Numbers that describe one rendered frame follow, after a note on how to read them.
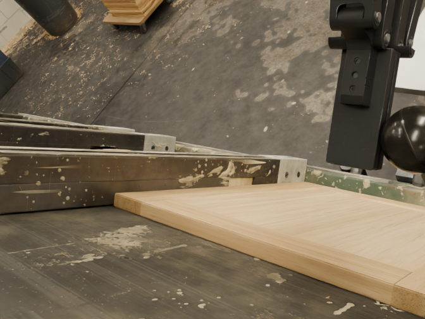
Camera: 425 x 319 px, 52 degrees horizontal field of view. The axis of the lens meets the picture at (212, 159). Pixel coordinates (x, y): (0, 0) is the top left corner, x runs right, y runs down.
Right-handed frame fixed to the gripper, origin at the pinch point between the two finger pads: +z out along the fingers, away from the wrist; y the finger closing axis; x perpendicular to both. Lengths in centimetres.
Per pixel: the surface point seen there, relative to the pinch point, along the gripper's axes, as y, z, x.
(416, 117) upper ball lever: 1.6, 0.3, 3.6
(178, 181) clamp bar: -24.9, 12.3, -37.6
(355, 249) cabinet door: -21.3, 13.9, -6.5
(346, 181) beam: -69, 12, -28
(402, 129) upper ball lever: 1.9, 1.0, 3.1
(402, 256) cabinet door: -24.3, 13.9, -2.3
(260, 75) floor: -210, -30, -150
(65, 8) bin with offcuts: -235, -96, -429
